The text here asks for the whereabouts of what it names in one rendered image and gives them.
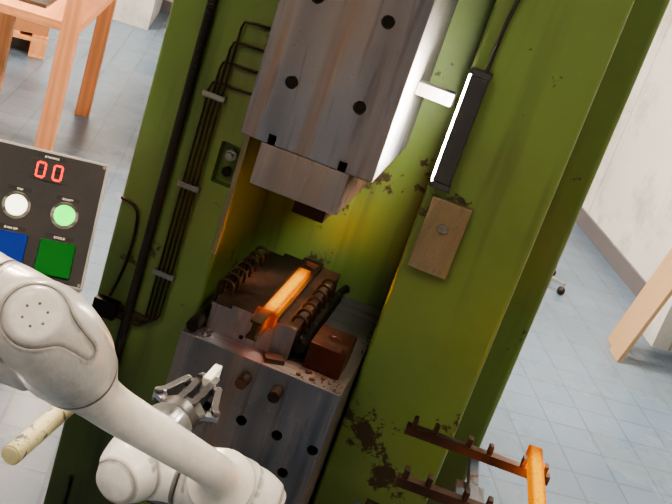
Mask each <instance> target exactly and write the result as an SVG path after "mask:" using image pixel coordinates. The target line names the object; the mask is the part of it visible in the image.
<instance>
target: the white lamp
mask: <svg viewBox="0 0 672 504"><path fill-rule="evenodd" d="M5 207H6V210H7V211H8V212H9V213H10V214H12V215H20V214H22V213H24V212H25V211H26V209H27V201H26V199H25V198H24V197H23V196H21V195H19V194H14V195H11V196H9V197H8V198H7V200H6V202H5Z"/></svg>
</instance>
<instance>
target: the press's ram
mask: <svg viewBox="0 0 672 504"><path fill-rule="evenodd" d="M457 3H458V0H279V3H278V6H277V10H276V13H275V17H274V20H273V23H272V27H271V30H270V34H269V37H268V40H267V44H266V47H265V51H264V54H263V57H262V61H261V64H260V68H259V71H258V74H257V78H256V81H255V85H254V88H253V91H252V95H251V98H250V102H249V105H248V108H247V112H246V115H245V119H244V122H243V125H242V129H241V133H242V134H245V135H247V136H250V137H253V138H255V139H258V140H260V141H263V142H266V143H268V142H269V141H271V140H273V139H274V138H276V137H277V138H276V142H275V145H274V146H276V147H279V148H281V149H284V150H287V151H289V152H292V153H294V154H297V155H300V156H302V157H305V158H307V159H310V160H313V161H315V162H318V163H320V164H323V165H326V166H328V167H331V168H334V169H336V170H338V169H339V168H340V167H341V166H342V165H343V164H345V163H348V165H347V168H346V171H345V173H347V174H349V175H352V176H354V177H357V178H360V179H362V180H365V181H368V182H370V183H372V182H373V181H374V180H375V179H376V178H377V177H378V176H379V175H380V174H381V173H382V172H383V171H384V169H385V168H386V167H387V166H388V165H389V164H390V163H391V162H392V161H393V160H394V159H395V158H396V157H397V156H398V155H399V154H400V153H401V152H402V151H403V149H404V148H405V147H406V146H407V144H408V141H409V138H410V135H411V132H412V130H413V127H414V124H415V121H416V118H417V116H418V113H419V110H420V107H421V104H422V101H423V99H424V98H426V99H429V100H431V101H434V102H437V103H439V104H442V105H445V106H448V107H451V106H452V105H453V103H454V100H455V98H456V95H457V92H455V91H452V90H449V89H447V88H444V87H441V86H438V85H436V84H433V83H430V79H431V76H432V73H433V70H434V68H435V65H436V62H437V59H438V56H439V54H440V51H441V48H442V45H443V42H444V39H445V37H446V34H447V31H448V28H449V25H450V23H451V20H452V17H453V14H454V11H455V8H456V6H457Z"/></svg>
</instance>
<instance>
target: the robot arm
mask: <svg viewBox="0 0 672 504"><path fill-rule="evenodd" d="M221 370H222V366H221V365H219V364H215V365H214V366H213V367H212V368H211V369H210V370H209V371H208V373H205V372H202V373H197V375H196V378H192V376H191V375H189V374H187V375H184V376H182V377H180V378H178V379H176V380H174V381H172V382H170V383H168V384H166V385H164V386H157V387H155V390H154V393H153V396H152V400H153V401H155V402H158V401H159V402H160V403H157V404H154V405H152V406H151V405H150V404H148V403H147V402H145V401H144V400H142V399H141V398H139V397H138V396H136V395H135V394H134V393H132V392H131V391H129V390H128V389H127V388H126V387H124V386H123V385H122V384H121V383H120V382H119V381H118V359H117V355H116V352H115V347H114V342H113V339H112V336H111V334H110V332H109V331H108V329H107V327H106V325H105V324H104V322H103V321H102V319H101V317H100V316H99V315H98V313H97V312H96V311H95V309H94V308H93V307H92V306H91V305H90V303H89V302H88V301H87V300H86V299H85V298H84V297H83V296H82V295H80V294H79V293H78V292H76V291H75V290H74V289H72V288H70V287H69V286H67V285H65V284H62V283H60V282H57V281H54V280H52V279H51V278H49V277H47V276H45V275H44V274H42V273H40V272H38V271H36V270H35V269H33V268H31V267H29V266H27V265H25V264H22V263H20V262H18V261H16V260H14V259H12V258H10V257H8V256H6V255H5V254H3V253H2V252H0V383H1V384H4V385H7V386H9V387H12V388H15V389H17V390H20V391H27V390H28V391H30V392H31V393H32V394H33V395H35V396H36V397H38V398H40V399H42V400H44V401H46V402H48V403H49V404H50V405H52V406H54V407H56V408H59V409H62V410H66V411H70V412H73V413H75V414H77V415H79V416H81V417H82V418H84V419H86V420H87V421H89V422H91V423H92V424H94V425H95V426H97V427H99V428H100V429H102V430H104V431H105V432H107V433H109V434H110V435H112V436H114V438H113V439H112V440H111V441H110V443H109V444H108V445H107V447H106V448H105V450H104V451H103V453H102V455H101V457H100V461H99V466H98V470H97V473H96V484H97V487H98V489H99V490H100V492H101V493H102V495H103V496H104V497H105V498H106V499H108V500H109V501H111V502H113V503H115V504H133V503H138V502H142V501H144V500H151V501H160V502H165V503H169V504H284V503H285V500H286V492H285V490H284V485H283V484H282V483H281V481H280V480H279V479H278V478H277V477H276V476H275V475H274V474H272V473H271V472H270V471H269V470H267V469H265V468H263V467H261V466H260V465H259V464H258V463H257V462H255V461H254V460H252V459H250V458H248V457H246V456H244V455H242V454H241V453H239V452H237V451H235V450H233V449H229V448H220V447H212V446H211V445H209V444H208V443H206V442H205V441H203V440H202V439H200V438H199V437H197V436H196V435H194V434H193V433H192V431H193V430H194V429H195V428H196V426H197V425H200V424H202V423H203V422H204V421H207V422H210V425H212V426H216V425H217V422H218V419H219V416H220V411H219V409H218V406H219V402H220V398H221V394H222V390H223V389H222V388H221V387H218V385H219V382H220V379H219V377H220V374H221ZM199 388H200V389H199ZM198 390H199V391H201V392H200V393H199V394H198V395H196V396H195V397H194V398H193V399H192V397H193V396H194V395H195V394H196V393H197V392H198ZM177 394H178V395H177ZM211 396H212V397H213V400H212V404H211V408H210V410H209V411H207V413H206V414H205V412H204V410H203V408H202V406H203V405H204V404H205V402H206V401H207V400H208V399H209V398H211Z"/></svg>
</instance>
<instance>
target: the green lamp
mask: <svg viewBox="0 0 672 504"><path fill-rule="evenodd" d="M54 219H55V221H56V222H57V223H58V224H59V225H62V226H67V225H70V224H71V223H72V222H73V221H74V219H75V212H74V210H73V209H72V208H71V207H70V206H67V205H61V206H59V207H57V208H56V209H55V211H54Z"/></svg>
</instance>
